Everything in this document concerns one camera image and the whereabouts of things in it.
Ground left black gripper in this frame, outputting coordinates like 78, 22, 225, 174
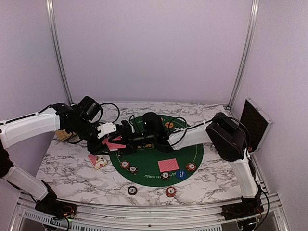
69, 117, 111, 155

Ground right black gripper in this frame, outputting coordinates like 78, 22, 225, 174
109, 127, 156, 154

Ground red playing card deck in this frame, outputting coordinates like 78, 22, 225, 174
102, 138, 126, 152

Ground red chips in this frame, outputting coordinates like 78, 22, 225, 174
120, 161, 130, 169
186, 163, 197, 171

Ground black chips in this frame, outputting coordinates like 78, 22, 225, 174
129, 166, 139, 174
161, 171, 170, 180

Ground orange big blind button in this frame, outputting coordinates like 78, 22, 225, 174
165, 122, 173, 128

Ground card dealt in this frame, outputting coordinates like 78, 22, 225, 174
157, 158, 179, 173

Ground black poker chip stack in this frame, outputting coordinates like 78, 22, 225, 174
128, 186, 138, 195

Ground blue small blind button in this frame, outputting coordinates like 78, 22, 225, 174
176, 170, 187, 180

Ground red poker chip stack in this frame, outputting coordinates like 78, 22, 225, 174
165, 186, 176, 197

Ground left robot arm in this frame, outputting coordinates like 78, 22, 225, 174
0, 96, 116, 215

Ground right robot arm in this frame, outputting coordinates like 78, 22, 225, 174
116, 112, 262, 216

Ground woven bamboo tray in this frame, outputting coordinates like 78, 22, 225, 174
55, 130, 72, 141

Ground playing card box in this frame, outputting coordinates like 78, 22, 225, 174
88, 154, 107, 170

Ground round green poker mat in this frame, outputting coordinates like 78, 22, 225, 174
108, 115, 205, 187

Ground aluminium poker chip case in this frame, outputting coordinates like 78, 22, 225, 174
240, 97, 273, 153

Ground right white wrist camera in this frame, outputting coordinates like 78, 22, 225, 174
128, 120, 135, 133

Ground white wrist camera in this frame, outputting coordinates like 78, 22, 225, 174
128, 120, 135, 133
97, 122, 116, 139

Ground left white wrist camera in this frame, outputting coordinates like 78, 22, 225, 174
97, 122, 116, 139

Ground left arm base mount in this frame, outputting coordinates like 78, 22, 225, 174
35, 200, 77, 218

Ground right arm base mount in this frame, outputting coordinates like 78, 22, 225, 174
221, 203, 264, 220

